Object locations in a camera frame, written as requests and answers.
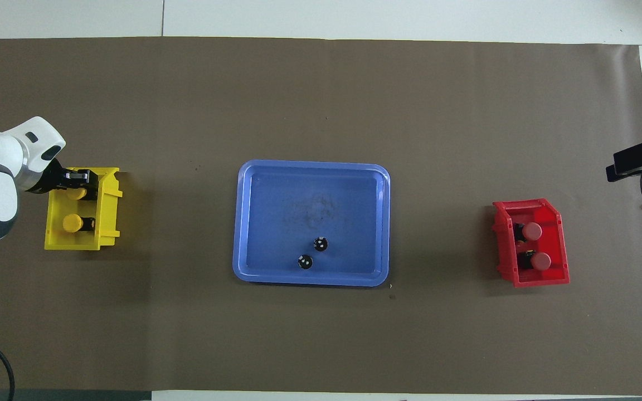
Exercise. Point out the yellow plastic bin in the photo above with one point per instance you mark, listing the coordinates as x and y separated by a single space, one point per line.
108 217

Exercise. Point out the blue plastic tray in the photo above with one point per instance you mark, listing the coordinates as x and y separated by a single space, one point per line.
349 223

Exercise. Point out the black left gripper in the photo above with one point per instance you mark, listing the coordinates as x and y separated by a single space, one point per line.
47 178

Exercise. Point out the red plastic bin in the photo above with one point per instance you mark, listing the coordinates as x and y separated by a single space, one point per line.
555 245

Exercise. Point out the brown paper table mat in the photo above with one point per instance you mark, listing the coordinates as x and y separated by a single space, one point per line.
321 100

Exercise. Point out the red push button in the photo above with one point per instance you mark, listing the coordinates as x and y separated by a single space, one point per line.
541 260
533 231

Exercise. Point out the yellow push button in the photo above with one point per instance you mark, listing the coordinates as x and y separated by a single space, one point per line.
76 194
72 223

